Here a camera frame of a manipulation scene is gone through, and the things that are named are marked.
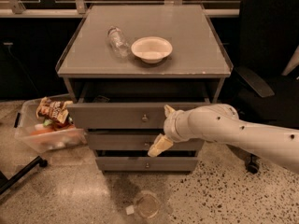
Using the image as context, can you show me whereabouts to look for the metal window railing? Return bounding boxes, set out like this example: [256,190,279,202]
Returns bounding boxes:
[0,0,241,19]

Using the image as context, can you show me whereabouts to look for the black office chair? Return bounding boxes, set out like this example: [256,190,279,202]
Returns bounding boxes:
[218,0,299,175]

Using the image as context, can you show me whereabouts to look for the grey top drawer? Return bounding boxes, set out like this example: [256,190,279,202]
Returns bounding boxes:
[66,101,213,131]

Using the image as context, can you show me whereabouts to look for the grey drawer cabinet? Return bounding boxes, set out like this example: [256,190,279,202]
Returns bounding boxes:
[57,5,233,172]

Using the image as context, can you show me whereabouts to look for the clear lid on floor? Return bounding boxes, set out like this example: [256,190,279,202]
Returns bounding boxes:
[125,190,161,219]

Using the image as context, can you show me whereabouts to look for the clear plastic bin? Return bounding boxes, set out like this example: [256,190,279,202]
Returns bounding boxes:
[15,99,86,153]

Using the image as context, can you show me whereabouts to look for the brown snack bag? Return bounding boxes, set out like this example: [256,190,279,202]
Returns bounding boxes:
[36,97,73,124]

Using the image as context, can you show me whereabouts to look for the black chair leg with caster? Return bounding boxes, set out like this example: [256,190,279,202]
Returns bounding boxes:
[0,156,48,195]

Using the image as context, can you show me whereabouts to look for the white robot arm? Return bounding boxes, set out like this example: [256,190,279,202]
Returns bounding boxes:
[148,104,299,173]

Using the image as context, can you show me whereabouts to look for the grey bottom drawer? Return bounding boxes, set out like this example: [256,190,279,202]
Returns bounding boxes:
[95,157,198,172]

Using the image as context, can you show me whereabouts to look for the grey middle drawer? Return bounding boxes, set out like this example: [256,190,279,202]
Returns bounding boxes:
[86,131,205,152]

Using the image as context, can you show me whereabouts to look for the white bowl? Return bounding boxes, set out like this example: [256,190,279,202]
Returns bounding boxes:
[131,36,173,63]

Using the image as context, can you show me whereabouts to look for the clear plastic bottle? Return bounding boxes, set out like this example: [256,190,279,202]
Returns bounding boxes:
[107,26,130,58]

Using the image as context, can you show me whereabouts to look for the grey drawer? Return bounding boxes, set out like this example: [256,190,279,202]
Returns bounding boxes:
[86,131,205,152]
[95,157,198,172]
[66,101,213,131]

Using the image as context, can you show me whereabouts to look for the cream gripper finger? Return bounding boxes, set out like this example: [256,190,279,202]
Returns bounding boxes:
[164,105,175,117]
[148,133,173,157]

